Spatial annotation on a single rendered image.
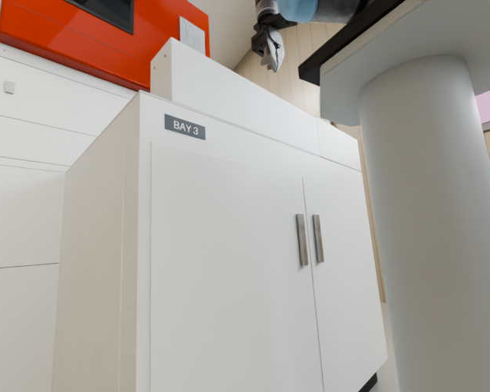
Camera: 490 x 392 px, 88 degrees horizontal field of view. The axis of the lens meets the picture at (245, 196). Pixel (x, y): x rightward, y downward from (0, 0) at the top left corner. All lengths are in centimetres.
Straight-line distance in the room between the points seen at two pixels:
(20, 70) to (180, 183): 82
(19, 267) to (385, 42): 103
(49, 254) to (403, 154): 99
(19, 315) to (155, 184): 69
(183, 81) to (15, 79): 71
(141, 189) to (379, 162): 38
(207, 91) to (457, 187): 47
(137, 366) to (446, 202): 48
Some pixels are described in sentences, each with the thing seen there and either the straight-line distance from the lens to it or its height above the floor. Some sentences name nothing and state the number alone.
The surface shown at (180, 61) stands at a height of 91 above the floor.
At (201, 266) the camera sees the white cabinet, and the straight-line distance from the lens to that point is 49.
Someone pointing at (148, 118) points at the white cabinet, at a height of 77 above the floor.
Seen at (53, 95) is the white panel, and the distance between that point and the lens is 116.
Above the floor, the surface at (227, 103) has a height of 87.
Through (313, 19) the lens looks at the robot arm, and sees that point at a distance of 59.
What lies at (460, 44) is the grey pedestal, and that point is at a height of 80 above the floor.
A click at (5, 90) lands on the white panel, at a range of 114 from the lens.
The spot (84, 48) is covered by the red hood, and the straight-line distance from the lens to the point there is 123.
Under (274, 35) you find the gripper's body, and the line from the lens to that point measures 100.
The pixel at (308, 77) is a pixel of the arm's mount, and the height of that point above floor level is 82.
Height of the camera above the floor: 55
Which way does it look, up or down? 10 degrees up
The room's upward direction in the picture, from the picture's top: 3 degrees counter-clockwise
